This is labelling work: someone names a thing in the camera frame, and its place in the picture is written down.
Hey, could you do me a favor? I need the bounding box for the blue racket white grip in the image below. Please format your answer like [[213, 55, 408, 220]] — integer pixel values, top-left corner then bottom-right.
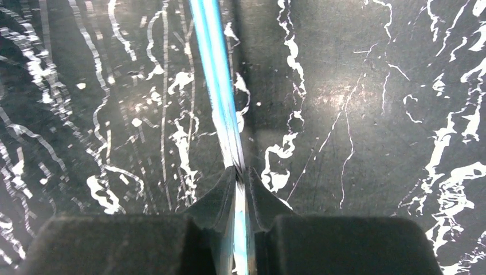
[[190, 1, 256, 274]]

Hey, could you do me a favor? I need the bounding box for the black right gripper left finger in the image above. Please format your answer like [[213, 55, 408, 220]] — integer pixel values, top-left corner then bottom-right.
[[17, 167, 236, 274]]

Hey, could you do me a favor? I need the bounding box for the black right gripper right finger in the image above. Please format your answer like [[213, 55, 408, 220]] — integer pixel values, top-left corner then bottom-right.
[[245, 167, 442, 274]]

